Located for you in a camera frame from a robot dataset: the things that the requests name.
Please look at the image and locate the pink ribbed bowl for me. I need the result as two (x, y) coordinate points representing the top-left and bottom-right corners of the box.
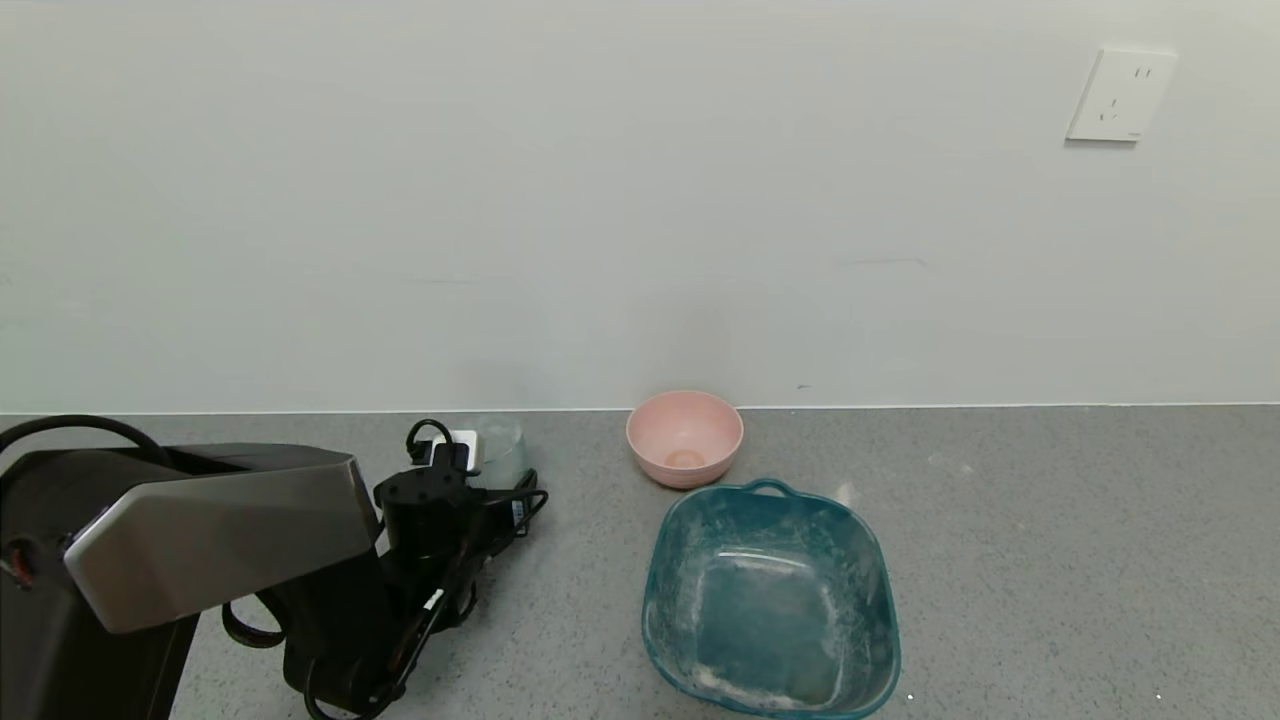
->
(626, 390), (745, 491)

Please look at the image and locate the teal plastic basin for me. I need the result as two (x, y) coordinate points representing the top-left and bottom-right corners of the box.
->
(641, 478), (901, 720)

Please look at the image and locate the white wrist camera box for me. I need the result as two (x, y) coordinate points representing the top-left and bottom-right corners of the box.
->
(430, 430), (479, 473)

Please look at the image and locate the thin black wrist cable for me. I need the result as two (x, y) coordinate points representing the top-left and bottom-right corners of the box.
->
(300, 418), (549, 720)

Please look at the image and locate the white wall socket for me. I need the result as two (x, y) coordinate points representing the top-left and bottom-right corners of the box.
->
(1065, 48), (1178, 144)

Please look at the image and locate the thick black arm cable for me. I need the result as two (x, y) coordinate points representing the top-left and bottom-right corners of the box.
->
(0, 415), (291, 651)

